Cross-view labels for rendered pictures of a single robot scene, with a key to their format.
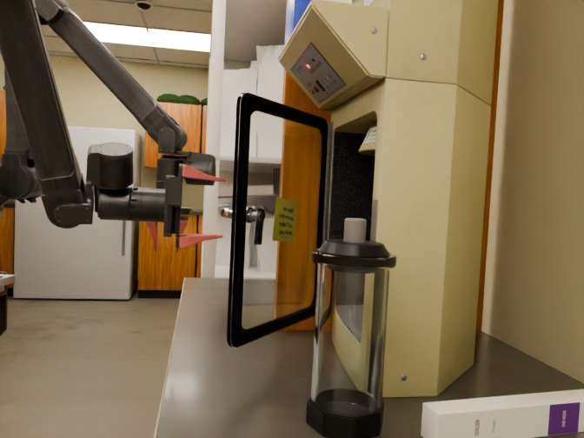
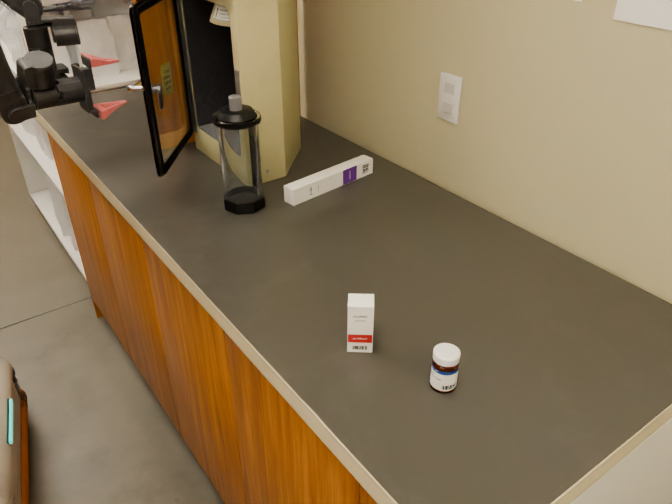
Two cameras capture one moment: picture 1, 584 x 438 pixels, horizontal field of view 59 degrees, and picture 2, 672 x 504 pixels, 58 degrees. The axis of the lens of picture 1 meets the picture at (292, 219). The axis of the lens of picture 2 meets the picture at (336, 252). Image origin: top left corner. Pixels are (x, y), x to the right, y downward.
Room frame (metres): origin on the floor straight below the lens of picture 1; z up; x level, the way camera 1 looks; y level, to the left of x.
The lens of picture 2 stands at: (-0.61, 0.29, 1.63)
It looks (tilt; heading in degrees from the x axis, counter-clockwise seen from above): 32 degrees down; 334
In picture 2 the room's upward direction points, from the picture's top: straight up
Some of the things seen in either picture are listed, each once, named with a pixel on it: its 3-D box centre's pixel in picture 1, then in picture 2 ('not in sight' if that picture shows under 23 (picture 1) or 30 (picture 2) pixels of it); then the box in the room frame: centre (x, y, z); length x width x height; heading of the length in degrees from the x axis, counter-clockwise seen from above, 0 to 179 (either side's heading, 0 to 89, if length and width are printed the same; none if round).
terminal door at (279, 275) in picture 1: (283, 219); (165, 79); (0.92, 0.01, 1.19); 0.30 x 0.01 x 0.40; 151
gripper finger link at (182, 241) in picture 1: (195, 227); (105, 99); (0.89, 0.17, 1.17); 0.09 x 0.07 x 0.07; 102
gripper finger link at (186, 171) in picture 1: (197, 187); (99, 69); (0.89, 0.17, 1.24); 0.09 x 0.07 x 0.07; 102
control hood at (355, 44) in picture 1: (322, 65); not in sight; (0.90, -0.04, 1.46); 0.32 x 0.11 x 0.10; 10
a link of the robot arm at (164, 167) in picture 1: (172, 171); (39, 36); (1.14, 0.27, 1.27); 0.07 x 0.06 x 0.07; 89
